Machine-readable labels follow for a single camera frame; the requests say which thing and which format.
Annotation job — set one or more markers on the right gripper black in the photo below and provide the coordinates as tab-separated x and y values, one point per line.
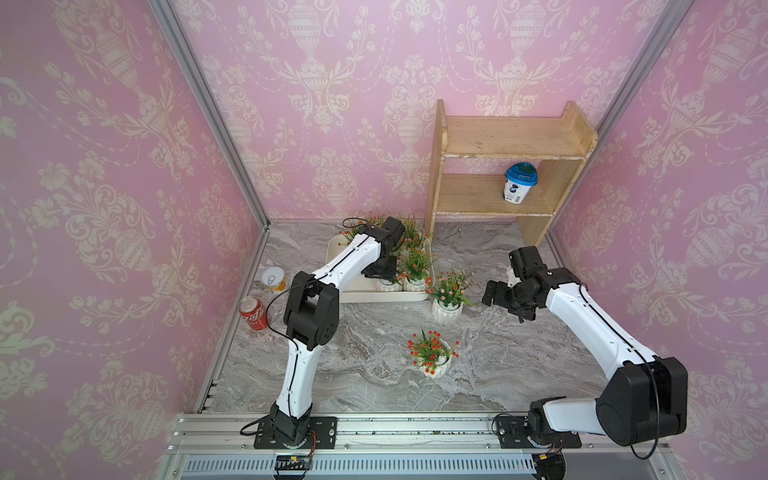
499	298

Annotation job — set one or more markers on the red soda can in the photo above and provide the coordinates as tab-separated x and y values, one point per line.
253	311

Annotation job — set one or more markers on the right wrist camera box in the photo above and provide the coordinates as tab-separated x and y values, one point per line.
524	261

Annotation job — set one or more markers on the white round can top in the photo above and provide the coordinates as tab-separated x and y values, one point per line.
273	278

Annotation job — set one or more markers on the potted plant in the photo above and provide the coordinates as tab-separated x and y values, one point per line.
414	236

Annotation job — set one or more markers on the orange flower pot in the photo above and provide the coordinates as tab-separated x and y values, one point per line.
416	270
351	226

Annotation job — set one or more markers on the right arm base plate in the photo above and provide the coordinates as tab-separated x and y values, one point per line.
513	432

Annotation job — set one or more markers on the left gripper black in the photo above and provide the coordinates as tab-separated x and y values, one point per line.
390	274

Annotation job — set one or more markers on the red flower pot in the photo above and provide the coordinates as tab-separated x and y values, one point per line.
431	353

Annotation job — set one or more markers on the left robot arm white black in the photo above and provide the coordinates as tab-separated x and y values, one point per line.
311	317

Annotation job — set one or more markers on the blue lidded white cup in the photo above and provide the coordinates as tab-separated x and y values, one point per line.
520	179

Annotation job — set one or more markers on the white plastic storage box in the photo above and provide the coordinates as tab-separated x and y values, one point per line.
364	290

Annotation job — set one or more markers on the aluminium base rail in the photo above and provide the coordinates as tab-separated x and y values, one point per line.
400	446

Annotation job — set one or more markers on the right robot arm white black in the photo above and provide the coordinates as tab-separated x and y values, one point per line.
646	396

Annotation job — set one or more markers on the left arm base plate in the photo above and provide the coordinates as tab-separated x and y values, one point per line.
321	435

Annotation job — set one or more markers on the wooden two-tier shelf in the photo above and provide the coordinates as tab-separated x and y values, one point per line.
464	180

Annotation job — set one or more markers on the pink flower pot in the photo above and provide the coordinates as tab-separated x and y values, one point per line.
390	284
449	295

